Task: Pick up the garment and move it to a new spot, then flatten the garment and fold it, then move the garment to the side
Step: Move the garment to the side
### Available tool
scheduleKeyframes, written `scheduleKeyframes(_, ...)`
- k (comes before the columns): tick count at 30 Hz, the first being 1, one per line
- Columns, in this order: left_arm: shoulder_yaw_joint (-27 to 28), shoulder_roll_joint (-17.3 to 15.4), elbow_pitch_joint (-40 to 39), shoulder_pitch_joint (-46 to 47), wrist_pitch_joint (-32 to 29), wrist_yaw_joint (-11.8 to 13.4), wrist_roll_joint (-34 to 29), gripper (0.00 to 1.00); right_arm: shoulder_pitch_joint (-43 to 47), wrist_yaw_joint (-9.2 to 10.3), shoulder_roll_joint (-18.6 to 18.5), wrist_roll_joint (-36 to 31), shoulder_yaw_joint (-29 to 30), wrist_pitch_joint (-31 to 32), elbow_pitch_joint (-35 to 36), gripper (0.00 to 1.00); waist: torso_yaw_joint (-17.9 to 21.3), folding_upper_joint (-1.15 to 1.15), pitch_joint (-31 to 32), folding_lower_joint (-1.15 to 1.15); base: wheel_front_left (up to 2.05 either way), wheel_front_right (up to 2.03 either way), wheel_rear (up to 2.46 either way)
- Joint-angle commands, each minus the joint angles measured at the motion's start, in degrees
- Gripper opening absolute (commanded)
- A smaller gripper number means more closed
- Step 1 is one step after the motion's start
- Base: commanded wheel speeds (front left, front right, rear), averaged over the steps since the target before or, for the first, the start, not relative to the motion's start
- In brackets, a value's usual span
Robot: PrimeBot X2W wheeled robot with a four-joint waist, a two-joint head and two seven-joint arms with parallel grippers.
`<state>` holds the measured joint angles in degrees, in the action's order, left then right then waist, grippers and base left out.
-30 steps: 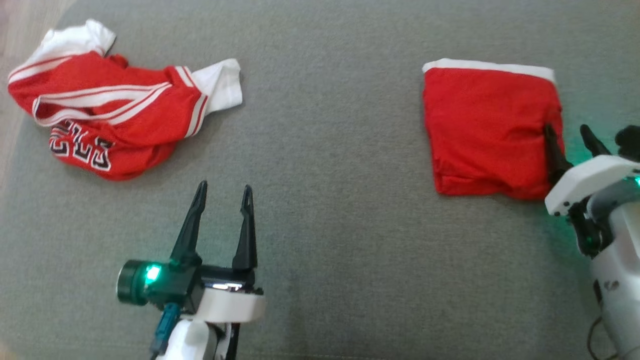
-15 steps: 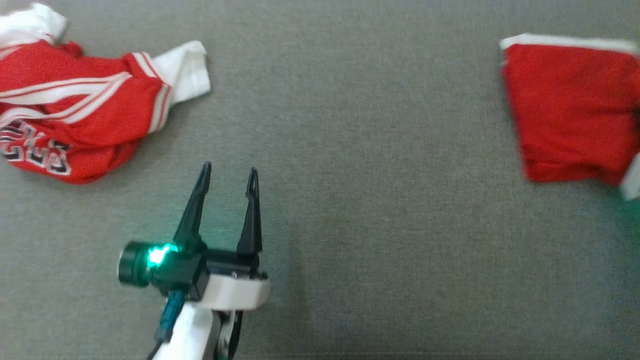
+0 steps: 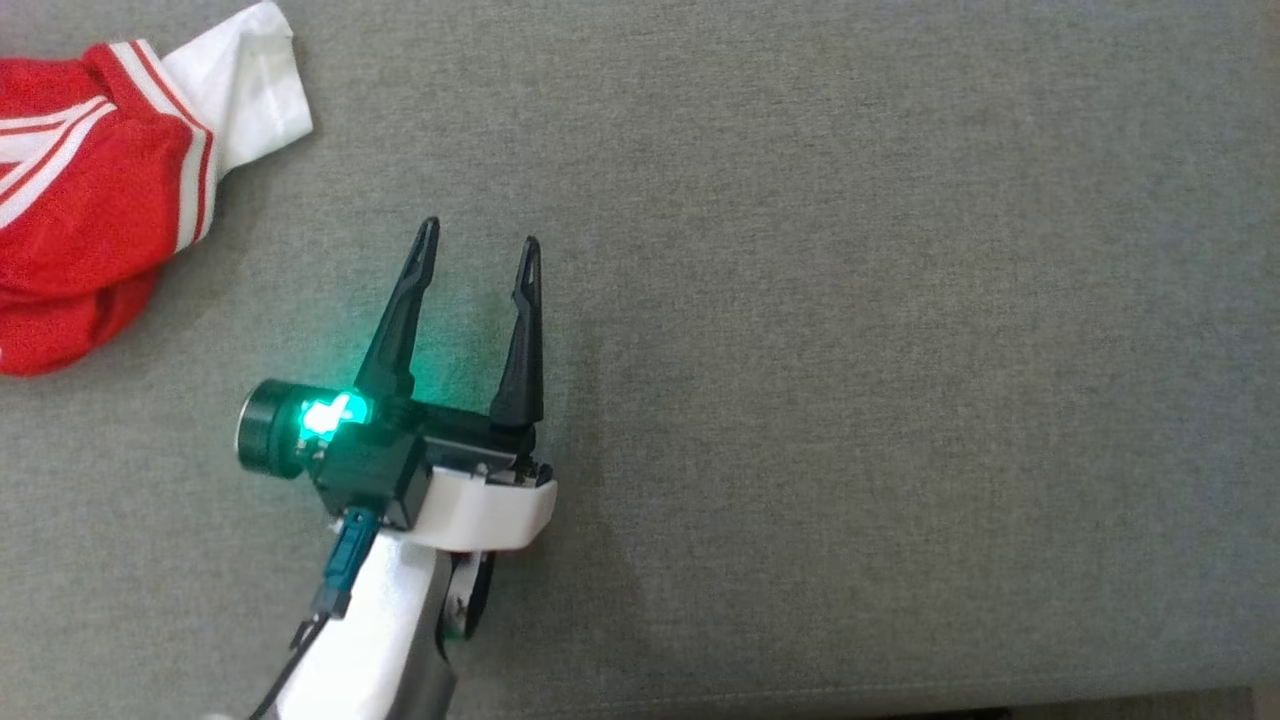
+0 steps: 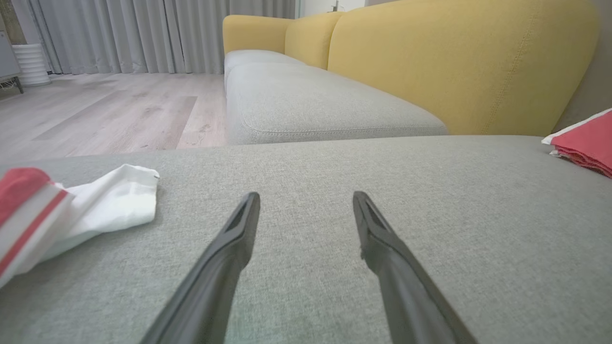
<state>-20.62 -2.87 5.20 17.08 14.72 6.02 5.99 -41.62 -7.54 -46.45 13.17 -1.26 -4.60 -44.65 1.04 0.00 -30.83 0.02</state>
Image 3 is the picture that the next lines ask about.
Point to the grey fabric sofa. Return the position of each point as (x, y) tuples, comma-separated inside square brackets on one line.
[(850, 350)]

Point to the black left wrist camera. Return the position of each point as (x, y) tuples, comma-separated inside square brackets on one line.
[(350, 455)]

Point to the red and white t-shirt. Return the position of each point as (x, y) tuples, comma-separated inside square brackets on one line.
[(90, 200)]

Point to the white and grey left robot arm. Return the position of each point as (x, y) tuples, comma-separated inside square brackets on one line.
[(370, 640)]

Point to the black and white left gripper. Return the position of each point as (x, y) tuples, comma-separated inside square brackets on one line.
[(485, 505)]

